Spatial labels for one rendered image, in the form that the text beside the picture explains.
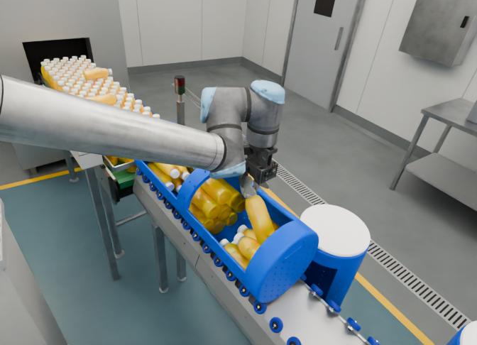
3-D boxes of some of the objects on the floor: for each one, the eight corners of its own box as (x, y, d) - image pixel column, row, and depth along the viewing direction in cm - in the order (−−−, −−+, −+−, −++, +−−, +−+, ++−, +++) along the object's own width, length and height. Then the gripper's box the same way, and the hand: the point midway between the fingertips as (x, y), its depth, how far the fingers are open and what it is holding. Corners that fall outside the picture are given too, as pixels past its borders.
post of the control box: (114, 281, 209) (83, 160, 152) (111, 277, 211) (81, 156, 154) (120, 277, 211) (91, 157, 154) (117, 274, 213) (89, 154, 156)
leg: (180, 283, 211) (177, 218, 175) (176, 277, 215) (172, 212, 179) (187, 279, 214) (186, 214, 179) (183, 273, 218) (180, 209, 182)
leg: (162, 294, 203) (155, 228, 168) (157, 288, 207) (150, 222, 171) (170, 289, 207) (164, 224, 171) (165, 284, 210) (159, 218, 174)
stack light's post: (183, 225, 255) (179, 103, 193) (180, 222, 258) (176, 101, 195) (187, 223, 258) (184, 101, 195) (184, 221, 260) (181, 99, 197)
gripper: (258, 155, 82) (250, 212, 94) (287, 143, 88) (275, 199, 101) (238, 141, 87) (232, 197, 99) (266, 130, 93) (258, 185, 106)
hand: (249, 190), depth 101 cm, fingers closed on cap, 4 cm apart
